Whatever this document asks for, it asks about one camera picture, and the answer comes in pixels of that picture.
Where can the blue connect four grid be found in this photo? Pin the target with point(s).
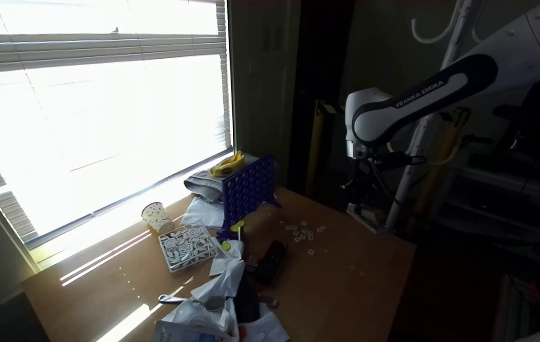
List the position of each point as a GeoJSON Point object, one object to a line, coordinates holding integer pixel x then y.
{"type": "Point", "coordinates": [247, 191]}

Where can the grey rolled cloth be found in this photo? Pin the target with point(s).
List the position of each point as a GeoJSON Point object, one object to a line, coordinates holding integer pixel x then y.
{"type": "Point", "coordinates": [205, 185]}

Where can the black remote control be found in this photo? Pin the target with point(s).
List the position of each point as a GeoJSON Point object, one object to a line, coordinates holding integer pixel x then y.
{"type": "Point", "coordinates": [270, 259]}

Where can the wide white window blind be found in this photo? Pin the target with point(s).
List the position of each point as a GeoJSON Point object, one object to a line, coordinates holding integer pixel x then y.
{"type": "Point", "coordinates": [91, 54]}

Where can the yellow toy banana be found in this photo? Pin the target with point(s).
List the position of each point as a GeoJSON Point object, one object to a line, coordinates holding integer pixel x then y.
{"type": "Point", "coordinates": [226, 164]}

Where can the yellow game disc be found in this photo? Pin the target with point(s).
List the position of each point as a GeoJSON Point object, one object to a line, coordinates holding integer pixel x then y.
{"type": "Point", "coordinates": [236, 227]}

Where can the small silver metal tool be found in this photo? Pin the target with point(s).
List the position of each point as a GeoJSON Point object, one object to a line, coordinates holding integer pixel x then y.
{"type": "Point", "coordinates": [169, 297]}

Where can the large white plastic bag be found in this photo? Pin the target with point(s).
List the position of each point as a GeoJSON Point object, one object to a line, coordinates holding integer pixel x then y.
{"type": "Point", "coordinates": [194, 324]}

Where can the white paper cup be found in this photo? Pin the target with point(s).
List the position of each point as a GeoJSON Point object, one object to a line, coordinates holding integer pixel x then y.
{"type": "Point", "coordinates": [156, 217]}

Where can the dark shelf unit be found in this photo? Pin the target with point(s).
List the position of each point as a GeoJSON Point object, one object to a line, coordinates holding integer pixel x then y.
{"type": "Point", "coordinates": [504, 210]}

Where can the patterned white box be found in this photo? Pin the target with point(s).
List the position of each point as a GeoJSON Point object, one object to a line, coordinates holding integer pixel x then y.
{"type": "Point", "coordinates": [186, 248]}

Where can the crumpled white plastic wrap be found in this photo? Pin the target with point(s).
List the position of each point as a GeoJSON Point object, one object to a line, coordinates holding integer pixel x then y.
{"type": "Point", "coordinates": [226, 276]}

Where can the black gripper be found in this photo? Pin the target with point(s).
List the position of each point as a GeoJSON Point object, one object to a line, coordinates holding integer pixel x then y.
{"type": "Point", "coordinates": [367, 174]}

